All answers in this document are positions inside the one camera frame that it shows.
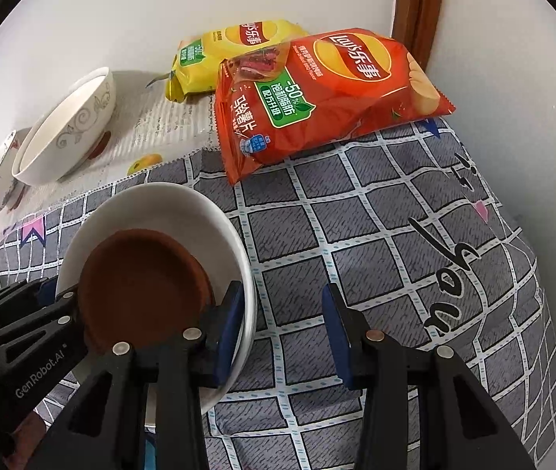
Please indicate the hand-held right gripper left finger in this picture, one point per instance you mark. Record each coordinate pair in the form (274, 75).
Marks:
(224, 338)

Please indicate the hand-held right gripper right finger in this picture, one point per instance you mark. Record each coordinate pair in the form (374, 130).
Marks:
(334, 333)

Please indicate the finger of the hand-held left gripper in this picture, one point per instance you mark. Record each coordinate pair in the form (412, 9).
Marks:
(53, 320)
(45, 291)

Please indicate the small brown dish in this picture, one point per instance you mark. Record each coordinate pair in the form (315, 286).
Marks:
(146, 284)

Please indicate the small white bowl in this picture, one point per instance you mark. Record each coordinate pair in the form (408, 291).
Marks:
(160, 205)

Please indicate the grey checked blanket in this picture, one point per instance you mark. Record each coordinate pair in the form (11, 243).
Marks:
(381, 235)

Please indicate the large white bowl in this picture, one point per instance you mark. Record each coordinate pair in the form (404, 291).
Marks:
(77, 122)

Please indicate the red chip bag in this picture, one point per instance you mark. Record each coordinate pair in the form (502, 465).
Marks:
(317, 107)

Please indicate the yellow chip bag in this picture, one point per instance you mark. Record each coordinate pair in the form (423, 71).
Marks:
(209, 58)

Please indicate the brown door frame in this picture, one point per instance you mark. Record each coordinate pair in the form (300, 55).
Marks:
(415, 10)

